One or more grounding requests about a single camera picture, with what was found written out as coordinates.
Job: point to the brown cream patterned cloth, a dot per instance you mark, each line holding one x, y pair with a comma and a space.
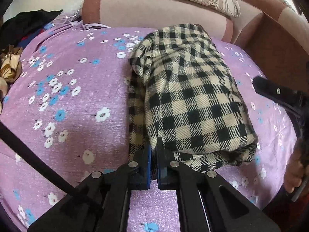
9, 62

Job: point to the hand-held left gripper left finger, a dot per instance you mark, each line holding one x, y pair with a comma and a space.
147, 168

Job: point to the pink brown sofa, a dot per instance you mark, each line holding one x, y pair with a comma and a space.
157, 12

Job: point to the blue garment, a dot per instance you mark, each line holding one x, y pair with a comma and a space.
36, 37

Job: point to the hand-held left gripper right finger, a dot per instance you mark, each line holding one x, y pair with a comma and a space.
159, 170

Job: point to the purple floral bedsheet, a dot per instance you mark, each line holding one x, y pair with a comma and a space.
84, 89

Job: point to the red garment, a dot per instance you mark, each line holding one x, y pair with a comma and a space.
25, 38

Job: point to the person's right hand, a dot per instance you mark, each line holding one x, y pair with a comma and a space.
293, 171

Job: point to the black beige checkered coat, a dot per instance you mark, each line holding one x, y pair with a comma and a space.
193, 96

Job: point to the black garment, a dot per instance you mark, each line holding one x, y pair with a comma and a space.
26, 21

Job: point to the white lace cloth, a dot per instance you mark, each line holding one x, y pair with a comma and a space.
73, 12

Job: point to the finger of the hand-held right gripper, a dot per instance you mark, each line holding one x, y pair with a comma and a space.
270, 89

